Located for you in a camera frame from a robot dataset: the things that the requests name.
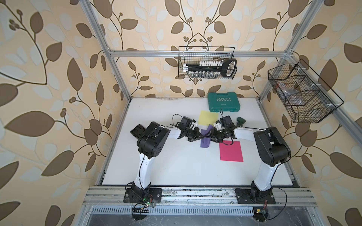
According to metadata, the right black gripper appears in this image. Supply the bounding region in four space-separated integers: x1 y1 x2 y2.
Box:
205 127 227 143

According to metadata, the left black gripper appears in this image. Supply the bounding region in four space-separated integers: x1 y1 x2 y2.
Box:
184 127 205 141

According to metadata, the purple square paper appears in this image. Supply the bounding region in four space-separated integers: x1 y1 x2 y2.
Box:
200 125 213 148

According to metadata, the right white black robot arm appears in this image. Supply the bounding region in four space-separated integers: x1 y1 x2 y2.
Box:
206 116 291 193

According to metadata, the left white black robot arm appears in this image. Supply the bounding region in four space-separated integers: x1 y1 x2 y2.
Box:
131 116 205 192

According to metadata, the yellow square paper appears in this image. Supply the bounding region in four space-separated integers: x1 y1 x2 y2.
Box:
198 111 219 126

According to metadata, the pink square paper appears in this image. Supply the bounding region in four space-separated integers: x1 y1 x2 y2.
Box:
219 141 244 163

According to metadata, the green black pipe wrench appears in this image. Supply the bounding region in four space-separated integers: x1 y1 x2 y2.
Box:
237 117 246 126

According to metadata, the green tool case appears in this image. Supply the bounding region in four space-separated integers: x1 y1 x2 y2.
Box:
207 92 240 112

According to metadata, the black flat tray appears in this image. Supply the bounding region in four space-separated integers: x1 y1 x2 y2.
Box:
130 124 146 139

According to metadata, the black socket holder tool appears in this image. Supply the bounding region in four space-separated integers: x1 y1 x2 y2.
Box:
181 58 237 79

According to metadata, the plastic bag in basket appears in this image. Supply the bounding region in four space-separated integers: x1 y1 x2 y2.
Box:
278 82 304 106

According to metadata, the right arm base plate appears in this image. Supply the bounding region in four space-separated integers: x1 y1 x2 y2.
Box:
234 187 276 204

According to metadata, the black wire basket back wall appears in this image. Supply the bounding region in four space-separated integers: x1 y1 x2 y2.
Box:
178 46 237 80

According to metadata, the black wire basket wall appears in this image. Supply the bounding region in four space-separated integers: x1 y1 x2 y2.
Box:
178 46 237 80
267 59 344 123

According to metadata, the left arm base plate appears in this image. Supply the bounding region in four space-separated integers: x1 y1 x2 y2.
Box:
123 187 162 203

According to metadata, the black wire basket right wall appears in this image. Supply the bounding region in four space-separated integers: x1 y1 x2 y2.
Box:
267 59 344 123

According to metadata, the aluminium front rail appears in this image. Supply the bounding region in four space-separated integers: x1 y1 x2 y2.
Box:
83 186 317 207

